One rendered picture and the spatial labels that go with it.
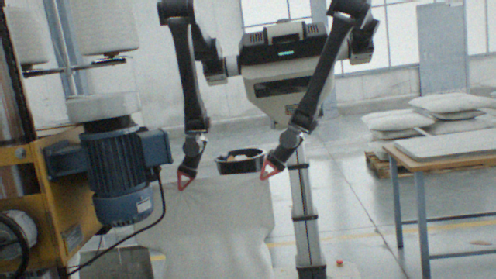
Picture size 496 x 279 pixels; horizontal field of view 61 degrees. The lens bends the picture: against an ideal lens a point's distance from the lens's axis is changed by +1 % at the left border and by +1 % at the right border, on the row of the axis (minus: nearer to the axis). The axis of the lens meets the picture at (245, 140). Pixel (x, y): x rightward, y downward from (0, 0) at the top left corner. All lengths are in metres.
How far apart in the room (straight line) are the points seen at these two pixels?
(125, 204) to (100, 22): 0.48
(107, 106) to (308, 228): 1.30
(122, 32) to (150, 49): 8.54
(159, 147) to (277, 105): 0.82
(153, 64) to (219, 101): 1.69
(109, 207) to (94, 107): 0.25
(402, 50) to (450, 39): 0.97
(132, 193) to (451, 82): 9.31
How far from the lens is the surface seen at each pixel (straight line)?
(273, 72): 1.71
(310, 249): 2.12
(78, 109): 1.07
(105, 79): 10.09
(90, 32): 1.21
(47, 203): 1.11
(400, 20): 9.78
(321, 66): 1.30
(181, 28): 1.27
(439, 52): 9.96
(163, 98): 9.71
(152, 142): 1.10
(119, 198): 1.09
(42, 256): 1.17
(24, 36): 1.33
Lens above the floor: 1.45
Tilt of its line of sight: 10 degrees down
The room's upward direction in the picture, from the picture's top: 8 degrees counter-clockwise
